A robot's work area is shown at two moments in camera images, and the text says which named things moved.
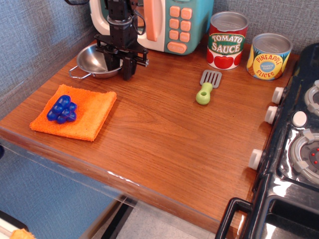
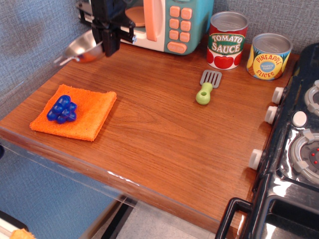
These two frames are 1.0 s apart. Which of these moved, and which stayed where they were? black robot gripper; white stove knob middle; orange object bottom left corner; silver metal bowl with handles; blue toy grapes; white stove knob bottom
Moved: black robot gripper; silver metal bowl with handles
Stayed: blue toy grapes; orange object bottom left corner; white stove knob middle; white stove knob bottom
